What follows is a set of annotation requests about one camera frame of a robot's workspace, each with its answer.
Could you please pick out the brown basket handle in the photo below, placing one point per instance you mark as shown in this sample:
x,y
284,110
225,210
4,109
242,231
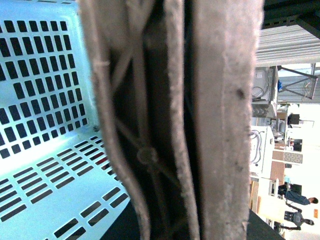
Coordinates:
x,y
172,83

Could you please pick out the teal plastic shopping basket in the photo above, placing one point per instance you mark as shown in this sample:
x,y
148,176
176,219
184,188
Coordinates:
x,y
56,181

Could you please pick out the person in blue shirt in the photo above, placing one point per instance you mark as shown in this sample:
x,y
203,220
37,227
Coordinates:
x,y
294,197

